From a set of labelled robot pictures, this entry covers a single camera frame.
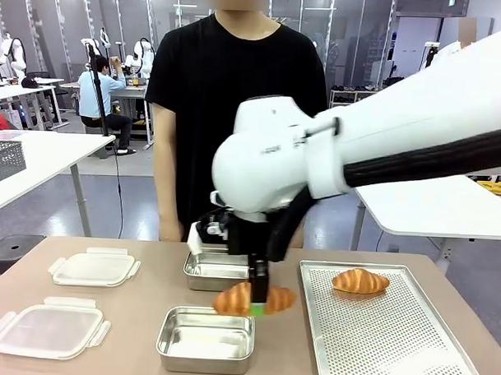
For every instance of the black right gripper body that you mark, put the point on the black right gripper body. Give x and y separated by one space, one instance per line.
239 236

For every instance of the golden brown croissant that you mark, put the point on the golden brown croissant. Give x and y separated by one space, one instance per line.
359 280
236 299

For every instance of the person's right forearm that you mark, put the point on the person's right forearm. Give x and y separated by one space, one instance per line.
167 160

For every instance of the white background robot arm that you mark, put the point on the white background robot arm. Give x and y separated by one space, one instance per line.
14 56
140 56

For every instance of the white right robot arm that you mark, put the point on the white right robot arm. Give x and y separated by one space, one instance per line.
400 131

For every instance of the rectangular stainless steel container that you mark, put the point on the rectangular stainless steel container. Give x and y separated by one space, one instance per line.
206 338
214 270

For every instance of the person's right hand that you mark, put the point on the person's right hand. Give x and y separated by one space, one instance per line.
170 233

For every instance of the perforated metal baking tray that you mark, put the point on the perforated metal baking tray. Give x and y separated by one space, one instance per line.
385 336

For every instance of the person in black t-shirt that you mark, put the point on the person in black t-shirt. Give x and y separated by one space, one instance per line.
221 92

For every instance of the translucent white clip lid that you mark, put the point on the translucent white clip lid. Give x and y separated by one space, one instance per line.
94 267
50 330

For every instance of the shoe rack with shoes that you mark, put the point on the shoe rack with shoes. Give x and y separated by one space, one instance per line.
352 94

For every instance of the seated person in blue shirt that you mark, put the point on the seated person in blue shirt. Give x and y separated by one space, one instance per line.
101 100

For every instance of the white rounded table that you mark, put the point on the white rounded table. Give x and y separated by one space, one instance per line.
439 210

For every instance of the white side table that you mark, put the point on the white side table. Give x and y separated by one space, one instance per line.
37 159

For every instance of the black round stool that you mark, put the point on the black round stool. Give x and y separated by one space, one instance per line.
9 249

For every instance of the grey mesh basket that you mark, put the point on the grey mesh basket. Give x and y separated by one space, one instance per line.
4 160

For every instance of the white background desk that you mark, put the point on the white background desk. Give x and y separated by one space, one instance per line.
27 93

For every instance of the yellow black box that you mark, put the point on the yellow black box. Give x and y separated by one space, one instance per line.
497 188

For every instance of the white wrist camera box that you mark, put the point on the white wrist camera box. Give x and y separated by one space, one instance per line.
196 241

